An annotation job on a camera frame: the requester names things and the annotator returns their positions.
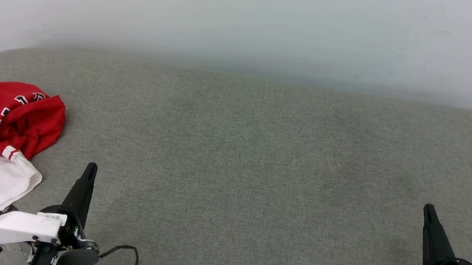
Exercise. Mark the red and white jersey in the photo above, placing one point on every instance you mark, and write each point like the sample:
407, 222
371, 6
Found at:
3, 133

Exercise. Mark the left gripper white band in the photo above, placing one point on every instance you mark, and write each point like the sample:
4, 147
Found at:
22, 227

